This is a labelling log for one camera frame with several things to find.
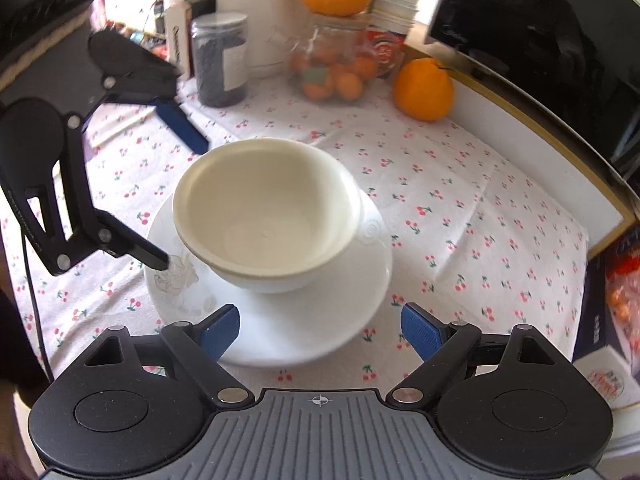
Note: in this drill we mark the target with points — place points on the white air fryer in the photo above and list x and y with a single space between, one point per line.
270 20

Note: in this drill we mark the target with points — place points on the clear jar with dark contents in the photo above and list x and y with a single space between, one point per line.
220 65

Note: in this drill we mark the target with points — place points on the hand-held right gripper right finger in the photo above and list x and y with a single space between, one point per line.
420 332

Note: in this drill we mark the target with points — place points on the white board with wooden frame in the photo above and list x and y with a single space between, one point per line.
550 160

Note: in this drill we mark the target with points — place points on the black microwave oven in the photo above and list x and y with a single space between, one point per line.
540 25

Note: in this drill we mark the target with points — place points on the cherry print tablecloth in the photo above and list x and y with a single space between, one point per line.
450 210

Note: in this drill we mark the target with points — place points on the red label can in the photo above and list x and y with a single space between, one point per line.
385 55

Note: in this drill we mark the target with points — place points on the white plate with swirl print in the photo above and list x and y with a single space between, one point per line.
320 325

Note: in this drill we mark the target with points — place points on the glass jar of small oranges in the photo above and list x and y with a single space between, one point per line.
335 70

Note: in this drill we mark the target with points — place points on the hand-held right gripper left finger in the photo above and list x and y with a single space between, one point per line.
220 332

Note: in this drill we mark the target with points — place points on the dark and white cardboard box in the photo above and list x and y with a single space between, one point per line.
600 360

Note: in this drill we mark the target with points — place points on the cream bowl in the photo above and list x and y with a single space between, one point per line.
235 271
265 210

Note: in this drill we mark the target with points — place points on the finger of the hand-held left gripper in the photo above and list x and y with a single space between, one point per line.
180 125
127 241

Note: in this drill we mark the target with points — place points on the stack of paper cups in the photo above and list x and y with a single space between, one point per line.
397 10

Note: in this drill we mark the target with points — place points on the white bowl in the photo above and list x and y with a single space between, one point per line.
280 285

